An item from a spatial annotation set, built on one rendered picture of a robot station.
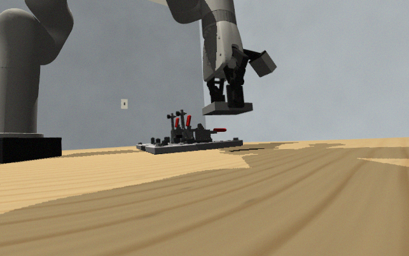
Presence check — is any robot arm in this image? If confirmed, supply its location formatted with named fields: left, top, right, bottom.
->
left=0, top=0, right=277, bottom=138

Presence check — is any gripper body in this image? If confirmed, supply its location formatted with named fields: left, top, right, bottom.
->
left=202, top=21, right=244, bottom=82

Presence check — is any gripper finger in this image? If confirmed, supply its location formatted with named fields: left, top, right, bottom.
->
left=207, top=77, right=225, bottom=103
left=223, top=46, right=249, bottom=108

